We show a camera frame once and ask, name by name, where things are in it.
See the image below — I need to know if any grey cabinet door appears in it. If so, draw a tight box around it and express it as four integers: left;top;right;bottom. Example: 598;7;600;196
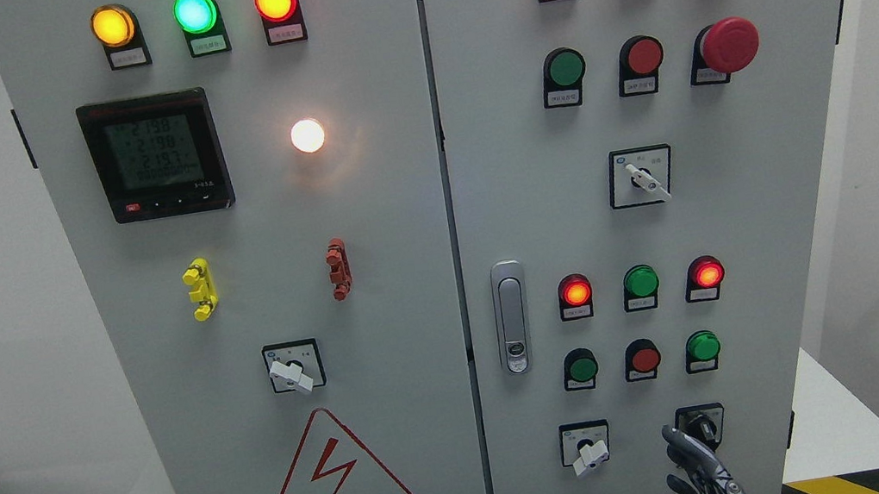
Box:
425;0;840;494
0;0;487;494

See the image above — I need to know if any lower right black selector switch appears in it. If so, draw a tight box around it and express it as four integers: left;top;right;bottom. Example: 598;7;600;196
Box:
674;402;726;452

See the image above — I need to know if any upper right selector switch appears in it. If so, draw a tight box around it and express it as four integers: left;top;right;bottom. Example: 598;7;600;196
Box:
608;144;672;210

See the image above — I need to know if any red emergency stop button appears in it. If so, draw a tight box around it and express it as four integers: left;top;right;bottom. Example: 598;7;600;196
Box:
689;16;760;87

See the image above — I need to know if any green push button upper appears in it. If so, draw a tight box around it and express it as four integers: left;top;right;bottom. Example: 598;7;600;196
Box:
542;47;586;109

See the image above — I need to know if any grey left cabinet door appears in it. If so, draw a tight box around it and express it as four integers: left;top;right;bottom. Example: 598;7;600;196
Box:
0;0;487;494

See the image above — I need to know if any yellow indicator light top left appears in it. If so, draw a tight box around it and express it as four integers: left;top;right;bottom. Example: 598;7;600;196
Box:
89;4;152;71

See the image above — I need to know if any silver door handle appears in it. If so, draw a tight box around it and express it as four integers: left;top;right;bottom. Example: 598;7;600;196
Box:
489;260;531;374

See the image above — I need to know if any red lit indicator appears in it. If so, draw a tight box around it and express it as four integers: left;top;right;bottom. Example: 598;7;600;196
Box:
685;255;726;304
558;273;594;322

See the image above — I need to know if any green lit indicator light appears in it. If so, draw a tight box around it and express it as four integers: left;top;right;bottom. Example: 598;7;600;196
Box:
172;0;231;58

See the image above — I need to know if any white lit indicator light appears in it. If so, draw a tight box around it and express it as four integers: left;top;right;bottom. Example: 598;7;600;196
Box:
289;118;327;154

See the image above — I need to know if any green indicator lower middle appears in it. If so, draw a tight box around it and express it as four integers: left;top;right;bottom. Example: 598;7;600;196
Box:
623;264;660;313

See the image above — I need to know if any yellow terminal connector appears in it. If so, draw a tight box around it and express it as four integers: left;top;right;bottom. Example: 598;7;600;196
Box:
182;258;220;322

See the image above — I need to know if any red push button lower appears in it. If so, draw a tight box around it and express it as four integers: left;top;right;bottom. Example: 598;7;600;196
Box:
623;337;662;383

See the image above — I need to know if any left door selector switch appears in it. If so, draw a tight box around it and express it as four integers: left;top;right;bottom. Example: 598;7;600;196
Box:
261;338;327;395

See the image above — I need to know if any red lit indicator lower left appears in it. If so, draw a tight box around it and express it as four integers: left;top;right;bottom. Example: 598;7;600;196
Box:
558;273;594;322

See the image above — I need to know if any red lit indicator lower right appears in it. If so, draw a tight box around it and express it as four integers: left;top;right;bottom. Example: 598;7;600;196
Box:
685;255;726;304

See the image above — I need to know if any green push button lower right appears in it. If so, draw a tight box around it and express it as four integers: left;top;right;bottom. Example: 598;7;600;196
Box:
683;329;721;375

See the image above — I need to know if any red indicator light left door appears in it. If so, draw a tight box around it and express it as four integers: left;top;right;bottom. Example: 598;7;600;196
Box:
253;0;308;46

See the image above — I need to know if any red push button upper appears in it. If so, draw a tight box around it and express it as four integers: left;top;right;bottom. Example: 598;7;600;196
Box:
618;35;664;97

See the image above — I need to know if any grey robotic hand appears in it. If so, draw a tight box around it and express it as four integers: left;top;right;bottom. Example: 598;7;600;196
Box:
659;425;746;494

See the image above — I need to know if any black digital power meter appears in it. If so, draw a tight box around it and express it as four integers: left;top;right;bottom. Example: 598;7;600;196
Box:
74;87;235;224

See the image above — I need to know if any red push button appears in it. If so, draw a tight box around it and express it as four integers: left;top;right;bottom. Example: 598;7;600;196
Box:
618;35;664;97
623;337;662;383

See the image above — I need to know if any lower left white selector switch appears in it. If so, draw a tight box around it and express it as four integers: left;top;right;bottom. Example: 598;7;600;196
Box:
558;419;610;479

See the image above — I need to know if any red terminal connector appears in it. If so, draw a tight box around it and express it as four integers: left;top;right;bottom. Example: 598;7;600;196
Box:
325;237;353;302

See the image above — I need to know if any grey right cabinet door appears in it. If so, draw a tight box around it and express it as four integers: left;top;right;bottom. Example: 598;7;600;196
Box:
425;0;840;494

